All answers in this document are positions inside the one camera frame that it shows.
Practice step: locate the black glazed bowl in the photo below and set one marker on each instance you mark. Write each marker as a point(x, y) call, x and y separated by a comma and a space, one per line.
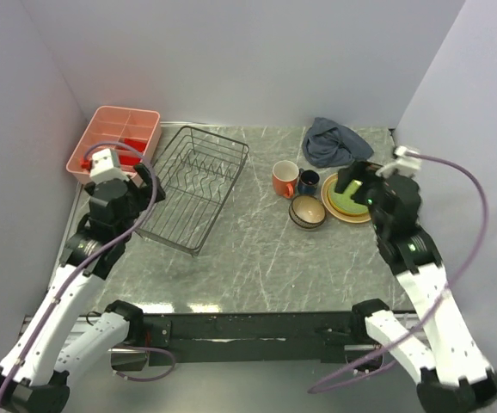
point(307, 212)

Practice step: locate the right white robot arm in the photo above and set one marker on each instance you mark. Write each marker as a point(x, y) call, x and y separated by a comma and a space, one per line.
point(450, 371)

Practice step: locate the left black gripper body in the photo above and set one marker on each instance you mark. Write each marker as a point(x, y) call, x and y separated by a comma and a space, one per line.
point(139, 197)

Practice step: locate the red item in tray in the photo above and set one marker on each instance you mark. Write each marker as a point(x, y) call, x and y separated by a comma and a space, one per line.
point(128, 161)
point(136, 144)

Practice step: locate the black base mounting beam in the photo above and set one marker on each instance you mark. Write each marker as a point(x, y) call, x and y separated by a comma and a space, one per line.
point(325, 336)

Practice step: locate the pink plastic divided organizer tray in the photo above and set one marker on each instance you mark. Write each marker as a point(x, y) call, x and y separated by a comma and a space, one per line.
point(111, 124)

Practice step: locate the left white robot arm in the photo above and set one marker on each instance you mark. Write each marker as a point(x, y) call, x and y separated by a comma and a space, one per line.
point(36, 375)

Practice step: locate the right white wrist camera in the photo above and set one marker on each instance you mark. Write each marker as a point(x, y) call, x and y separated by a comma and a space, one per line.
point(406, 162)

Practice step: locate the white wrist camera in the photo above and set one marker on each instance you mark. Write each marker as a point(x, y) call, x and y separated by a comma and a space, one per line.
point(102, 166)
point(406, 162)

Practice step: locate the yellow plate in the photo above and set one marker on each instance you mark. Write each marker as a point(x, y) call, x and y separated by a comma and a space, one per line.
point(350, 219)

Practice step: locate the blue ceramic mug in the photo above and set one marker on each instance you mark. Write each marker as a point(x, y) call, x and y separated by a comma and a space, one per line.
point(308, 182)

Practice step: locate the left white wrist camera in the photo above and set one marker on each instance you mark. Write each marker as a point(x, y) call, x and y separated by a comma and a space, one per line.
point(102, 166)

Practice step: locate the green plate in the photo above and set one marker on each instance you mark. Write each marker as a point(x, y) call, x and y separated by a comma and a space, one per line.
point(347, 202)

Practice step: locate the black wire dish rack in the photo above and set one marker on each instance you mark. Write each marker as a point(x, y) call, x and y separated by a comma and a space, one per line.
point(198, 170)

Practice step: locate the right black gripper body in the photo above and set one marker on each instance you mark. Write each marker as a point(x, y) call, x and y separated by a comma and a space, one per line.
point(369, 193)

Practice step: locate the orange ceramic mug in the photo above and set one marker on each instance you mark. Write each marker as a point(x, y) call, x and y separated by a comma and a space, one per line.
point(284, 178)

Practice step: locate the grey-blue crumpled cloth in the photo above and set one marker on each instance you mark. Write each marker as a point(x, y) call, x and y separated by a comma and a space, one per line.
point(328, 144)

